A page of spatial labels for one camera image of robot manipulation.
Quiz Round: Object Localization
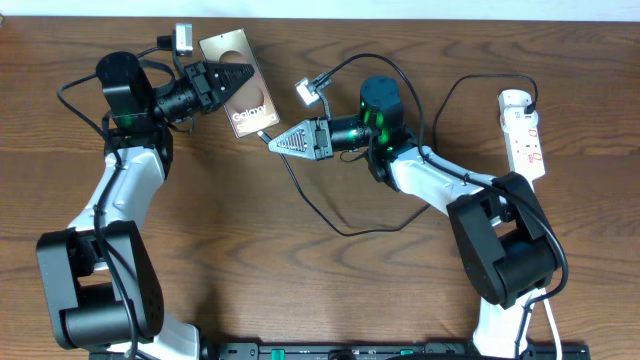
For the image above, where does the black charging cable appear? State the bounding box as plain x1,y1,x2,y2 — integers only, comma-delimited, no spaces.
257,73,539,238

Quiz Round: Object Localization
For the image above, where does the white power strip cord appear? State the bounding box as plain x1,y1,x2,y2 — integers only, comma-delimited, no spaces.
529,287,564,360

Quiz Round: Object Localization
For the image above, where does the white USB charger adapter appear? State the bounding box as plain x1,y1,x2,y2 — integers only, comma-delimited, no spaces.
500,106,539,133

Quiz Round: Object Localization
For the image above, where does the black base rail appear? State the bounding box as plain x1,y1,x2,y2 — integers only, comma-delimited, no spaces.
214,341,591,360

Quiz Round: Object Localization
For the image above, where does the white power strip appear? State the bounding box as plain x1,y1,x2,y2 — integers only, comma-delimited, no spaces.
498,89,545,187

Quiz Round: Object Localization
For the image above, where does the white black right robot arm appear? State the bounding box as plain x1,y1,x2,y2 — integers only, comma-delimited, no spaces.
267,76,567,359

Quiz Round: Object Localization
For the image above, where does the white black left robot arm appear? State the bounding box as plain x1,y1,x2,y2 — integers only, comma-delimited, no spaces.
36,52,255,359

